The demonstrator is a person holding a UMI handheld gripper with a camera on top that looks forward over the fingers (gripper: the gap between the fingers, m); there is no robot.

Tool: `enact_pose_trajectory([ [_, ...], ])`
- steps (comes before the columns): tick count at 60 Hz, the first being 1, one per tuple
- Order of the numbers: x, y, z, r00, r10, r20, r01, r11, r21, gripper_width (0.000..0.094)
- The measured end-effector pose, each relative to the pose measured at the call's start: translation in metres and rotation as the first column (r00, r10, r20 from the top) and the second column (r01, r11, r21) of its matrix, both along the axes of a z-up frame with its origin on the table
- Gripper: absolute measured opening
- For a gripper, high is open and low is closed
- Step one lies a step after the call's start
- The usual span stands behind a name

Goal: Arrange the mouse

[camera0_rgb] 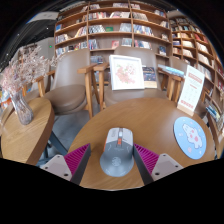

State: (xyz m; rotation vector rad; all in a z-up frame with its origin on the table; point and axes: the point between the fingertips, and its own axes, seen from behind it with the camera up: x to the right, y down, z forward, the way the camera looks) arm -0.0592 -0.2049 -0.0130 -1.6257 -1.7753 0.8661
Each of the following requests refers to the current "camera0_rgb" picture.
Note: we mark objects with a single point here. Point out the round light blue mouse pad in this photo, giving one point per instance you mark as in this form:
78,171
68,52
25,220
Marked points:
190,137

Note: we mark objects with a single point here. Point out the grey computer mouse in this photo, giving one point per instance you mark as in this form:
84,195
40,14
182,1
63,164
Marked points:
116,156

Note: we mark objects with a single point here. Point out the white framed floral picture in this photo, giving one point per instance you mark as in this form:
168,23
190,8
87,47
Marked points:
126,72

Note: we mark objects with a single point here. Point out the brown padded wooden armchair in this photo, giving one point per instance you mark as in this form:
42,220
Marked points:
40,86
66,96
178,65
133,50

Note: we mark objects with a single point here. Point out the large wooden bookshelf with books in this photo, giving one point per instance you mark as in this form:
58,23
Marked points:
110,30
196,46

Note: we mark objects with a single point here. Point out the stack of colourful books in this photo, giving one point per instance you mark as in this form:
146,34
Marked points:
212,112

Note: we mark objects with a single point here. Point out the white and red sign stand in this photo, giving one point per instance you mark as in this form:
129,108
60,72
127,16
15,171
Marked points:
190,90

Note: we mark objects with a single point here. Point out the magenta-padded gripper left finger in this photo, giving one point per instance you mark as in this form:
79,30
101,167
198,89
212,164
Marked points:
75,161

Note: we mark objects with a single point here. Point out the round wooden side table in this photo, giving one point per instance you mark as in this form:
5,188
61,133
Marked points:
26,140
219,143

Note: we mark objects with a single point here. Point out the ribbed glass vase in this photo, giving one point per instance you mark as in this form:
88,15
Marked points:
22,110

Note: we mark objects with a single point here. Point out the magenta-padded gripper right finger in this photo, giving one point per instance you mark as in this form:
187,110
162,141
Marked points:
150,161

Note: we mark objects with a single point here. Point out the teal book stack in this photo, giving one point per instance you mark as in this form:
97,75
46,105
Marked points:
170,70

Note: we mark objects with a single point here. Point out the dark cover book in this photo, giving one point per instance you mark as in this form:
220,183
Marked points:
149,76

